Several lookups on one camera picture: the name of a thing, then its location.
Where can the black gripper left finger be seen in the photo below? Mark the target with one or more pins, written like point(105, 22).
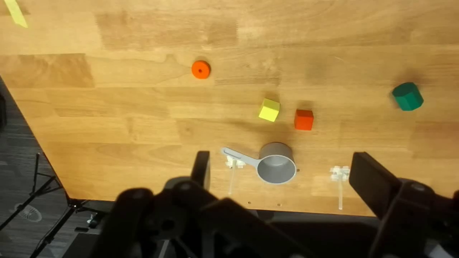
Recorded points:
point(201, 170)

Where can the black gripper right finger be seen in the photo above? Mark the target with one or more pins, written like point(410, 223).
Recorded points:
point(373, 182)

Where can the yellow cube block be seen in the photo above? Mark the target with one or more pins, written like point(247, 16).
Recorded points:
point(270, 111)

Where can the red cube block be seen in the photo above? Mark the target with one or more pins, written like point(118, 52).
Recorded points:
point(303, 119)

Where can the gray measuring cup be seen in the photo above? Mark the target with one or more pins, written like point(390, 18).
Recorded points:
point(274, 165)

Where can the clear plastic jack left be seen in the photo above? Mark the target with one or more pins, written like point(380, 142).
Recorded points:
point(232, 165)

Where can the clear plastic jack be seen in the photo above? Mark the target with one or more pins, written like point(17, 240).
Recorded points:
point(232, 165)
point(340, 177)

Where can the clear plastic jack right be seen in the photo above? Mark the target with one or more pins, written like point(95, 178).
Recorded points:
point(340, 177)

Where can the green cylinder block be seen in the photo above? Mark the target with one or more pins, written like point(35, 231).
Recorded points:
point(407, 96)

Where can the orange round disc block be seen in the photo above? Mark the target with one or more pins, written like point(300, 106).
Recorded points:
point(201, 69)

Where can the yellow tape strip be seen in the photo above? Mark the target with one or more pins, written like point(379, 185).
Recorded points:
point(14, 10)

